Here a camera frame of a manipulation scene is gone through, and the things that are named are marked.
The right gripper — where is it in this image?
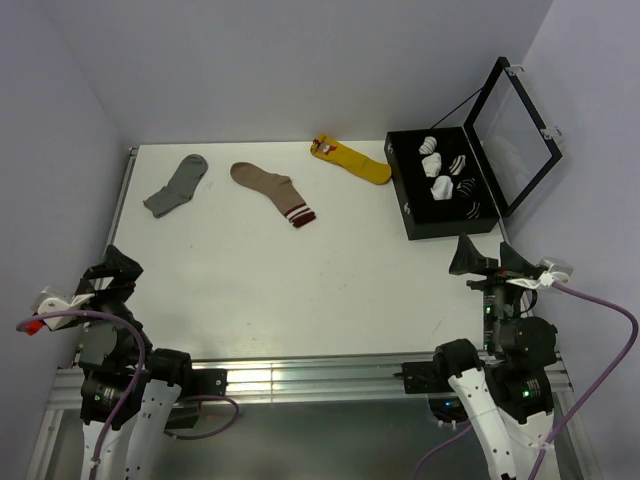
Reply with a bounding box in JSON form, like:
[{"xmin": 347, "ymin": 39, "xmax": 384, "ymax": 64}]
[{"xmin": 447, "ymin": 230, "xmax": 535, "ymax": 351}]

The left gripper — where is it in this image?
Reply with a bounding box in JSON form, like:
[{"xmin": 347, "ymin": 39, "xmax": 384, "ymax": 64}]
[{"xmin": 69, "ymin": 245, "xmax": 153, "ymax": 353}]

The tan sock with red cuff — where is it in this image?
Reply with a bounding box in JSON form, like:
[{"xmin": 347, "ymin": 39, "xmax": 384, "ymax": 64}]
[{"xmin": 230, "ymin": 162, "xmax": 316, "ymax": 228}]

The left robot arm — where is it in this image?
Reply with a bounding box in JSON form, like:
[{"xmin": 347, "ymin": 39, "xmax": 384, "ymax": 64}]
[{"xmin": 77, "ymin": 245, "xmax": 195, "ymax": 479}]

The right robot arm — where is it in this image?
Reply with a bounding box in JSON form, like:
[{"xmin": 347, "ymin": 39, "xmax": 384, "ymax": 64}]
[{"xmin": 432, "ymin": 233, "xmax": 565, "ymax": 479}]

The dark striped rolled sock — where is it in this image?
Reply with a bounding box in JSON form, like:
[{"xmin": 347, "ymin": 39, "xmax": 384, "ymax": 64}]
[{"xmin": 464, "ymin": 200, "xmax": 482, "ymax": 219}]

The black striped rolled sock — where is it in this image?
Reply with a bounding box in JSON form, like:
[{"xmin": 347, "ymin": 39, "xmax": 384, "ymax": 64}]
[{"xmin": 456, "ymin": 178, "xmax": 476, "ymax": 198}]

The black display box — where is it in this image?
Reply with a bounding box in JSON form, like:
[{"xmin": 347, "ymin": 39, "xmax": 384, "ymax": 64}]
[{"xmin": 384, "ymin": 127, "xmax": 498, "ymax": 240}]

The white rolled sock front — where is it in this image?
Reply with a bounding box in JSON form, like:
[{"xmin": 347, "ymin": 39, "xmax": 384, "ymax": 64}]
[{"xmin": 430, "ymin": 176, "xmax": 453, "ymax": 201}]

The black white rolled sock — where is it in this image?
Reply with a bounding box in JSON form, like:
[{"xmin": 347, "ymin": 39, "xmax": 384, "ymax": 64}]
[{"xmin": 449, "ymin": 155, "xmax": 466, "ymax": 176}]

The grey sock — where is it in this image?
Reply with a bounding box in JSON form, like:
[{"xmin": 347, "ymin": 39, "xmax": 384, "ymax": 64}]
[{"xmin": 143, "ymin": 154, "xmax": 208, "ymax": 219}]

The glass box lid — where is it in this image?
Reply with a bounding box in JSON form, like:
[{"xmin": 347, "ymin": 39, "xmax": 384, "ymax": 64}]
[{"xmin": 463, "ymin": 57, "xmax": 563, "ymax": 218}]

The white striped rolled sock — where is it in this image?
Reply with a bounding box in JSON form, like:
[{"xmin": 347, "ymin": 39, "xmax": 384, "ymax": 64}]
[{"xmin": 418, "ymin": 136, "xmax": 437, "ymax": 156}]

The yellow sock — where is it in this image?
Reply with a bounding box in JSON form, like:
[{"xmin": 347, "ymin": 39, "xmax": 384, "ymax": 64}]
[{"xmin": 310, "ymin": 135, "xmax": 392, "ymax": 185}]

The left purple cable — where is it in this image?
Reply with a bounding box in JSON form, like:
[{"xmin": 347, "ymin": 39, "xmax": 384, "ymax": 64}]
[{"xmin": 16, "ymin": 309, "xmax": 241, "ymax": 480}]

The purple cable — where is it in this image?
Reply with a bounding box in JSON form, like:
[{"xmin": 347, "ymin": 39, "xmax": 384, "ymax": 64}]
[
  {"xmin": 16, "ymin": 309, "xmax": 241, "ymax": 480},
  {"xmin": 412, "ymin": 279, "xmax": 640, "ymax": 480}
]

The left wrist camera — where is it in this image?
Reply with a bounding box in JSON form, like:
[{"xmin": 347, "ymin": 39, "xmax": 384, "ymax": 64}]
[{"xmin": 33, "ymin": 286, "xmax": 95, "ymax": 331}]

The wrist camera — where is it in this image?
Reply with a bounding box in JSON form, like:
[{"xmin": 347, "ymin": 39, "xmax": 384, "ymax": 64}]
[
  {"xmin": 33, "ymin": 286, "xmax": 95, "ymax": 331},
  {"xmin": 506, "ymin": 257, "xmax": 573, "ymax": 290}
]

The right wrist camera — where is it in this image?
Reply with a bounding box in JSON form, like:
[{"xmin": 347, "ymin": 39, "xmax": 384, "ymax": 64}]
[{"xmin": 506, "ymin": 257, "xmax": 573, "ymax": 290}]

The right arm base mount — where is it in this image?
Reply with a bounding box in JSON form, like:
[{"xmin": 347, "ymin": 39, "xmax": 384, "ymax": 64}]
[{"xmin": 393, "ymin": 361, "xmax": 441, "ymax": 395}]

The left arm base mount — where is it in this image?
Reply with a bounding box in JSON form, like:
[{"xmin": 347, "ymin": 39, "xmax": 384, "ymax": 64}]
[{"xmin": 188, "ymin": 368, "xmax": 228, "ymax": 396}]

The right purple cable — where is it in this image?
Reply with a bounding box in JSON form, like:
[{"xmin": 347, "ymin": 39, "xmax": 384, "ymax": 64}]
[{"xmin": 412, "ymin": 279, "xmax": 640, "ymax": 480}]

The aluminium frame rail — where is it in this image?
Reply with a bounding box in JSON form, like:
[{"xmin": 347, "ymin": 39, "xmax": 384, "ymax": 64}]
[{"xmin": 47, "ymin": 349, "xmax": 574, "ymax": 411}]

